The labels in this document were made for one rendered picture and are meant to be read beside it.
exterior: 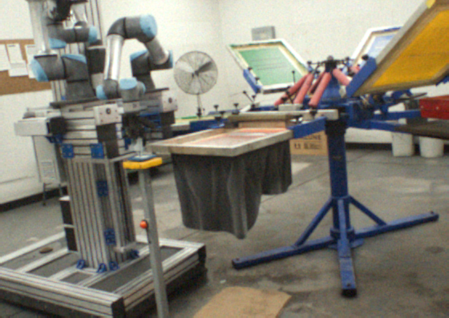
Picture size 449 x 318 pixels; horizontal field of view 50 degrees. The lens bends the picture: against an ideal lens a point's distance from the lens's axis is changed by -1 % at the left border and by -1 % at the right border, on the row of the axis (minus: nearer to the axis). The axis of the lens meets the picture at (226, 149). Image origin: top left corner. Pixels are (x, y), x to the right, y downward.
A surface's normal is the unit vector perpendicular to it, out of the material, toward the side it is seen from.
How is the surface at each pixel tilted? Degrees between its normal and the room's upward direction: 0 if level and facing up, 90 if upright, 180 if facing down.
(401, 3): 90
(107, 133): 90
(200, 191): 92
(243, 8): 90
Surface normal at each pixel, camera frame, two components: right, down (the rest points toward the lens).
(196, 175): -0.62, 0.23
